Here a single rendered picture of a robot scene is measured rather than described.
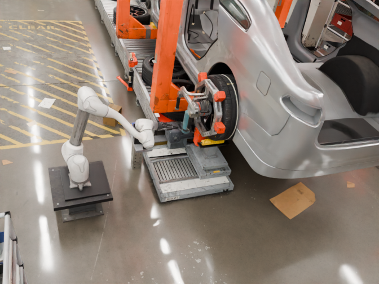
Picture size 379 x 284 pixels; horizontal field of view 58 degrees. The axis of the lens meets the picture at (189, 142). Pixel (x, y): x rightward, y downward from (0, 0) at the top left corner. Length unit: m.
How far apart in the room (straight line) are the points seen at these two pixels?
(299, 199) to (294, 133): 1.56
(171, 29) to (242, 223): 2.02
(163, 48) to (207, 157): 1.26
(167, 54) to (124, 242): 1.81
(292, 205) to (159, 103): 1.83
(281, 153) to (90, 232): 1.82
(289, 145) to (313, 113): 0.30
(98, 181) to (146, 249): 0.76
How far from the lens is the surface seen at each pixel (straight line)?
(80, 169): 3.10
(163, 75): 3.59
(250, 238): 3.52
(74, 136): 3.14
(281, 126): 2.67
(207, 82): 3.34
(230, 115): 3.21
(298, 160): 2.83
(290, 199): 4.04
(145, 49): 5.84
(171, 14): 3.34
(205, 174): 3.71
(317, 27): 7.96
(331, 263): 3.72
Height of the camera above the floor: 2.70
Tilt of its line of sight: 38 degrees down
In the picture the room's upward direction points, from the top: 12 degrees clockwise
